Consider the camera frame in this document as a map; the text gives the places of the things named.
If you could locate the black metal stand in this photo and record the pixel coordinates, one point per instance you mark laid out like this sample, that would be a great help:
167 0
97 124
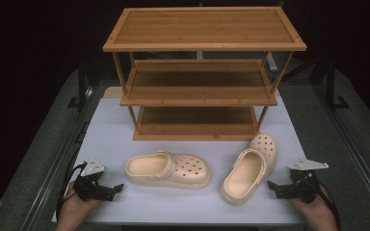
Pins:
82 86
331 86

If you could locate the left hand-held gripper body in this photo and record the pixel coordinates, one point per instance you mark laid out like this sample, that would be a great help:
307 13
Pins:
88 184

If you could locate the metal frame rail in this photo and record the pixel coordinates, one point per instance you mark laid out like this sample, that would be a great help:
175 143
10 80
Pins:
353 150
54 173

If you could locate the white stand leg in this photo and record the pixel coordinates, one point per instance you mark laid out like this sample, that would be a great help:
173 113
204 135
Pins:
272 62

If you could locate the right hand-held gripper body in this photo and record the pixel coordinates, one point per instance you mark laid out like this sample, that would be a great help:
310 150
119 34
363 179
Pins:
303 183

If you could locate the beige clog shoe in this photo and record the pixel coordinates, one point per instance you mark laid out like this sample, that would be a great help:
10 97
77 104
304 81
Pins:
245 176
186 170

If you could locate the wooden three-tier shoe rack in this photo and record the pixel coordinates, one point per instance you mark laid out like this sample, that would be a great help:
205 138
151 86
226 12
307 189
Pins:
202 29

